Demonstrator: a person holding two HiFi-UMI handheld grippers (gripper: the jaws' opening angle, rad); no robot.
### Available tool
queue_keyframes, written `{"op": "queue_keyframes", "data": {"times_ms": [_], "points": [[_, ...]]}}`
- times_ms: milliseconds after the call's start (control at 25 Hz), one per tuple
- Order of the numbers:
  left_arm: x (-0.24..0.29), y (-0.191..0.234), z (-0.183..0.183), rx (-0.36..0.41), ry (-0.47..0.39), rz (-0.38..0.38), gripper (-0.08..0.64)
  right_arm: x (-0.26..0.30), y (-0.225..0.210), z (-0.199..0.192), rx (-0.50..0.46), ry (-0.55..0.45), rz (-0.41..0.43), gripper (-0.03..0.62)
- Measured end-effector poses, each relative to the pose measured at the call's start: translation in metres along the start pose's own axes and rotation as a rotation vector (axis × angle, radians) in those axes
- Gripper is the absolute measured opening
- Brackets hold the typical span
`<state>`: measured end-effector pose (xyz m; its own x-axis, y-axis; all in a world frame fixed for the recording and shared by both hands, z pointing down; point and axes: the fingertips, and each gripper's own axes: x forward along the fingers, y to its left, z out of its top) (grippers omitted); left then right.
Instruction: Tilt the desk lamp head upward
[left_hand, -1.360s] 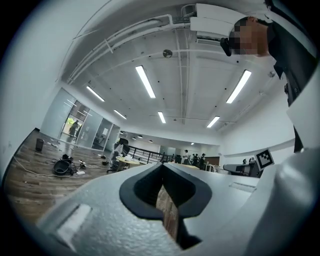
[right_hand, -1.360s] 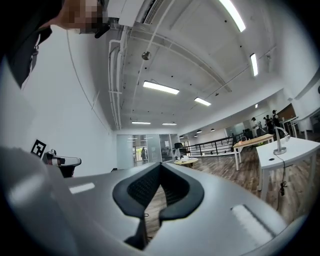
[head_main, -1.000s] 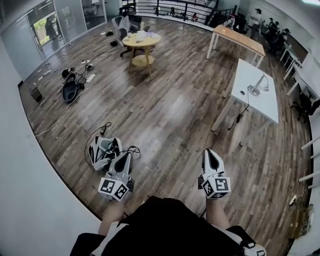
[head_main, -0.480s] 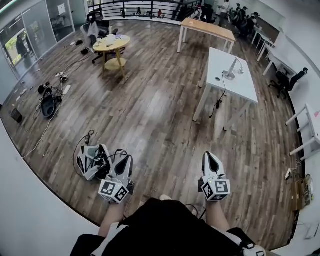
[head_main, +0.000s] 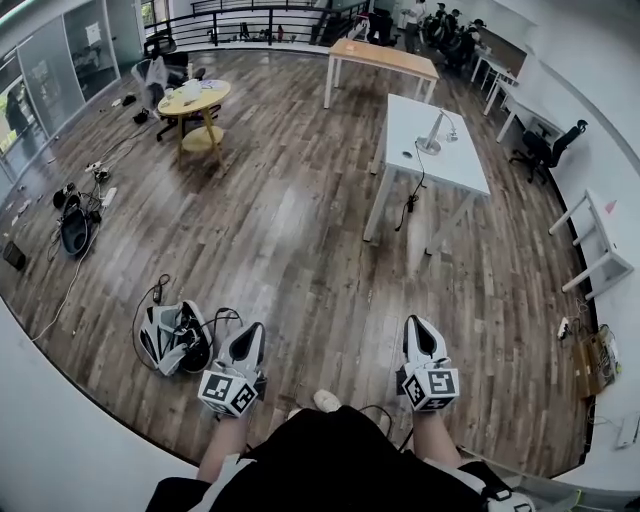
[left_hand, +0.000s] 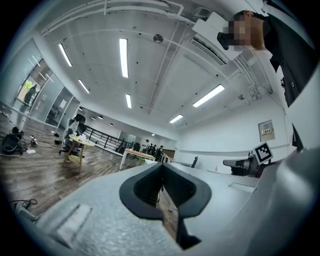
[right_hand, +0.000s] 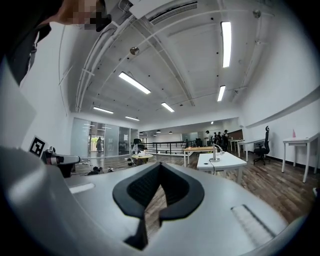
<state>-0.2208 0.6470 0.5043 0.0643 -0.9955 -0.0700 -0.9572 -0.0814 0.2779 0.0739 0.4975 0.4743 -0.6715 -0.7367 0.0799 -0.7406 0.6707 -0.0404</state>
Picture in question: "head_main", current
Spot black headrest office chair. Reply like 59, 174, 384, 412
508, 118, 589, 185

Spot white rectangular table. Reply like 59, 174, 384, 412
363, 93, 492, 256

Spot yellow round table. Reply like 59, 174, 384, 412
157, 78, 232, 169

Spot glass office partition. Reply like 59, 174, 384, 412
0, 0, 144, 166

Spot open black case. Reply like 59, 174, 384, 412
59, 194, 91, 257

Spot long white desk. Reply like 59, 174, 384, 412
469, 49, 516, 91
483, 79, 566, 144

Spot black swivel chair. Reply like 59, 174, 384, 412
367, 9, 401, 46

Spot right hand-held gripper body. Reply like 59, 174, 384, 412
397, 356, 461, 414

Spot black round headset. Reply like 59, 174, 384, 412
52, 182, 81, 209

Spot black mesh waste bin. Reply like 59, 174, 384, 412
2, 240, 27, 271

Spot small white side table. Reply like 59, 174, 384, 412
548, 188, 635, 301

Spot person's right forearm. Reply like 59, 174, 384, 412
412, 409, 464, 469

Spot plastic covered office chair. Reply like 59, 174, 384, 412
131, 55, 174, 144

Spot wooden top table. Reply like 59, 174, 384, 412
323, 38, 440, 110

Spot silver desk lamp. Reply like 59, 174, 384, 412
416, 107, 460, 156

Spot person's black clothing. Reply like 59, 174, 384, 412
147, 404, 511, 512

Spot person's left forearm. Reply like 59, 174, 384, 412
197, 412, 256, 484

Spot cardboard box with cables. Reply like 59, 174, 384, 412
572, 324, 621, 399

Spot white flat adapter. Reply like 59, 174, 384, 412
615, 417, 640, 450

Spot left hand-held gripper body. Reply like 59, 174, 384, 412
197, 360, 269, 419

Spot white crumpled bag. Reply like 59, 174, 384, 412
167, 78, 202, 104

